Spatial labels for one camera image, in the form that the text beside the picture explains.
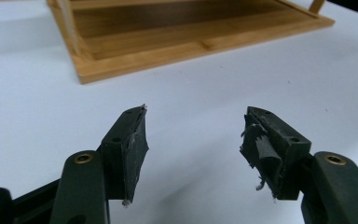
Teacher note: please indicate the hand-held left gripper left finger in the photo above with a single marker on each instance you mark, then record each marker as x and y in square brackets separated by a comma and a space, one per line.
[130, 155]

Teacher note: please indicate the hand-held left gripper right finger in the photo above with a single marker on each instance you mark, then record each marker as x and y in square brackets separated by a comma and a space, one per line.
[279, 146]

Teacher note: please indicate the wooden rack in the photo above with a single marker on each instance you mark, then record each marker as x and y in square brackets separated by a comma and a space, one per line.
[136, 67]

